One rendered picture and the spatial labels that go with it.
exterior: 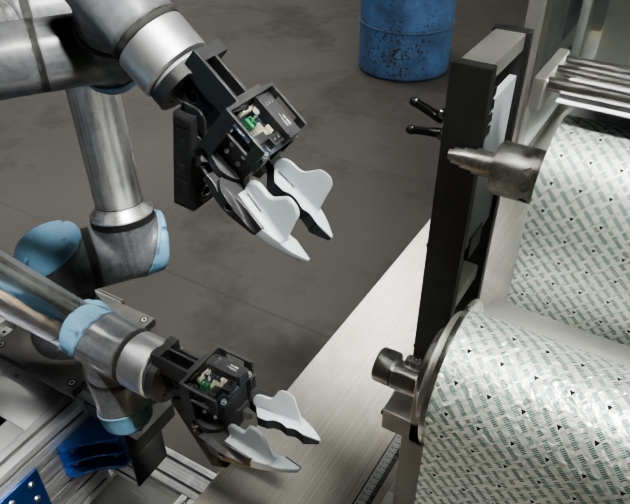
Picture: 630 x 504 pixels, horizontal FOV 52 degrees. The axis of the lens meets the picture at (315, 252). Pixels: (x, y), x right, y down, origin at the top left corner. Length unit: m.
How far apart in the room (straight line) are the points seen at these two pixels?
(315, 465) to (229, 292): 1.72
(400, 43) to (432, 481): 3.87
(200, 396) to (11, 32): 0.42
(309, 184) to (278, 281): 2.05
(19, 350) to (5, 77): 0.74
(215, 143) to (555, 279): 0.40
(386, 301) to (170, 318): 1.46
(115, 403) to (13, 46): 0.46
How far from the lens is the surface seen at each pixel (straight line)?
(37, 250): 1.22
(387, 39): 4.40
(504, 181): 0.77
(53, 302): 0.96
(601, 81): 0.76
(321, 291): 2.63
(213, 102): 0.62
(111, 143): 1.16
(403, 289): 1.27
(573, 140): 0.73
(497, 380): 0.58
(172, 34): 0.63
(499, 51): 0.84
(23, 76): 0.74
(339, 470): 0.99
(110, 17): 0.65
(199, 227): 3.03
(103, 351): 0.85
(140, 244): 1.22
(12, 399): 1.42
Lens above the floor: 1.72
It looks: 37 degrees down
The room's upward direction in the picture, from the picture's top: straight up
